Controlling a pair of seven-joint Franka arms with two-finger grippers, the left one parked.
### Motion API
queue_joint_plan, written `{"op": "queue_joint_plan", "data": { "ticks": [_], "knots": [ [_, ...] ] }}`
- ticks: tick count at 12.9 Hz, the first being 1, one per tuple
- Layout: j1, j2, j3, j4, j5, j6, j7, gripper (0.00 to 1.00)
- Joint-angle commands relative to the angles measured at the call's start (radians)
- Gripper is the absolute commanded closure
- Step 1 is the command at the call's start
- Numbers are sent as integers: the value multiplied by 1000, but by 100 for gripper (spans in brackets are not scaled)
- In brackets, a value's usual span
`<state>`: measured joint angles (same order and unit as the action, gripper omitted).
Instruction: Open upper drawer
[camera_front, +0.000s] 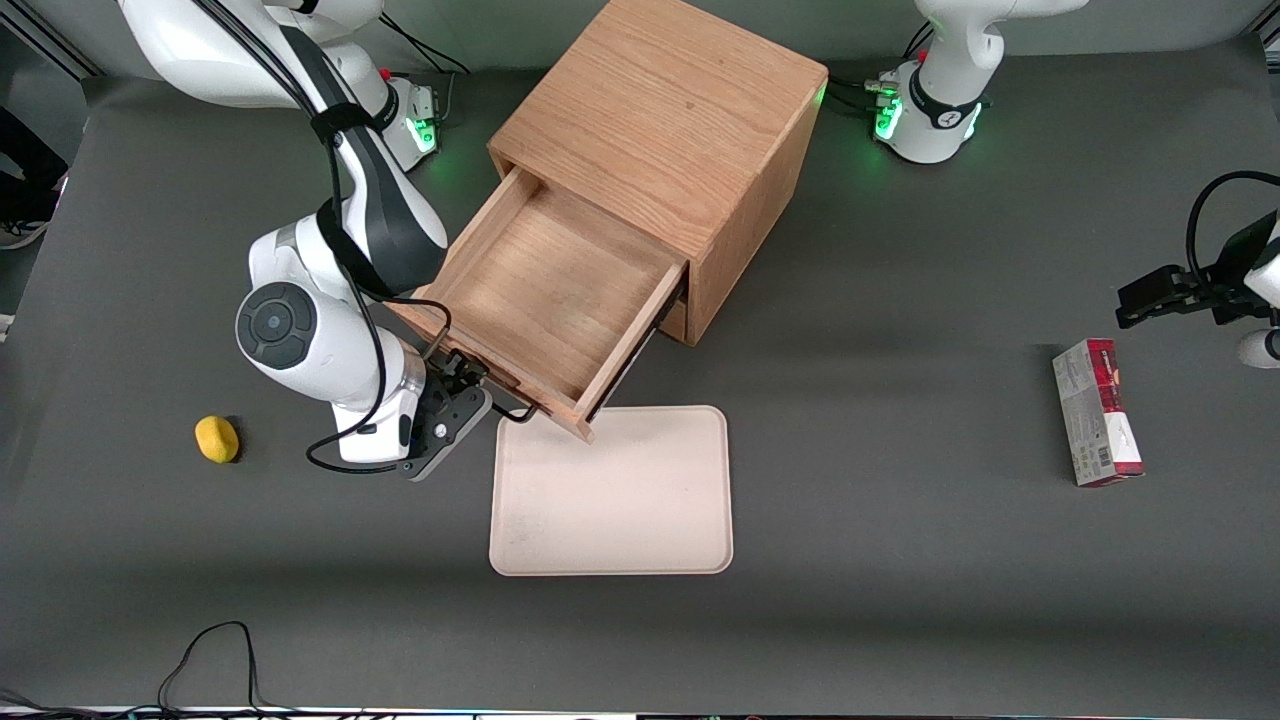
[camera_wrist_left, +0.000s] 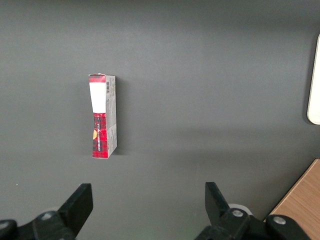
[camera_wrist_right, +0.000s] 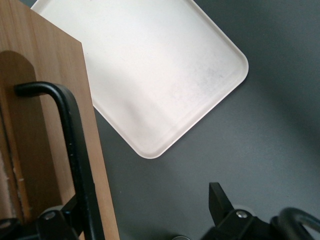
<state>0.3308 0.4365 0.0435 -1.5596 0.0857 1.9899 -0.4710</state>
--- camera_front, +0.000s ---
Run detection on black cable on table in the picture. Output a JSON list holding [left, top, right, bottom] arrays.
[[157, 620, 271, 714]]

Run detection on wooden drawer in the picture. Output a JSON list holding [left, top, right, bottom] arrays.
[[388, 165, 692, 444]]

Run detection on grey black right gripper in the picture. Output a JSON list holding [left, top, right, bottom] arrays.
[[404, 346, 494, 484]]

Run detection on black trouser leg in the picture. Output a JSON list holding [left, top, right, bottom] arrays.
[[0, 105, 69, 227]]

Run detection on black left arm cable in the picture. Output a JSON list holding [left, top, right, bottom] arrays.
[[1186, 170, 1280, 293]]

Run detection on red and grey carton box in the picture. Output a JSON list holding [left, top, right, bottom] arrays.
[[1052, 338, 1147, 489]]

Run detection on black right base cable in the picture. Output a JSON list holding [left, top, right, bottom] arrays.
[[378, 10, 471, 77]]

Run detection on white rectangular plastic tray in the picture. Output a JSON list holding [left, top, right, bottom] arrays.
[[489, 405, 734, 577]]

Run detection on aluminium frame rail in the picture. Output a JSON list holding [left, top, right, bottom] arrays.
[[0, 8, 103, 83]]

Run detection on wooden drawer cabinet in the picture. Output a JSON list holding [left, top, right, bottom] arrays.
[[487, 0, 830, 347]]

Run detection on yellow lemon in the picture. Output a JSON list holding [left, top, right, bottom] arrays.
[[194, 415, 241, 465]]

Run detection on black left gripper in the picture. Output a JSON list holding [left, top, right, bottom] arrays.
[[1116, 212, 1276, 330]]

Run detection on grey sneaker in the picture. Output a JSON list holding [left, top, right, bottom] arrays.
[[0, 214, 53, 251]]

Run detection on black left base cables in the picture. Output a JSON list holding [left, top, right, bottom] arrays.
[[828, 74, 897, 120]]

